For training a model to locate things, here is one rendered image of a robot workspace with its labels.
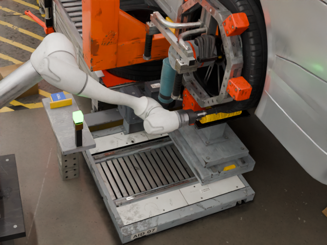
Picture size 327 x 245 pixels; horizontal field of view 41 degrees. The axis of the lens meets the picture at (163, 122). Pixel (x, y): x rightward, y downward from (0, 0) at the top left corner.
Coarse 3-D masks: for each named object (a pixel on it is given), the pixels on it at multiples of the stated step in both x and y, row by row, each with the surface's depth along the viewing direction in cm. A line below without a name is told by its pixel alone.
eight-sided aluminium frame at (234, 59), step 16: (192, 0) 217; (208, 0) 206; (224, 16) 198; (176, 32) 240; (224, 32) 198; (224, 48) 200; (240, 64) 200; (192, 80) 244; (224, 80) 206; (208, 96) 234; (224, 96) 210
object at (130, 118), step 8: (160, 80) 272; (120, 88) 267; (128, 88) 267; (136, 88) 267; (152, 88) 265; (136, 96) 262; (152, 96) 265; (160, 104) 270; (168, 104) 274; (120, 112) 270; (128, 112) 261; (128, 120) 265; (136, 120) 267; (128, 128) 281; (136, 128) 288; (144, 128) 289
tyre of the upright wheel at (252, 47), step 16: (224, 0) 207; (240, 0) 200; (256, 0) 202; (192, 16) 238; (256, 16) 198; (256, 32) 196; (256, 48) 196; (256, 64) 199; (256, 80) 203; (256, 96) 211; (224, 112) 229
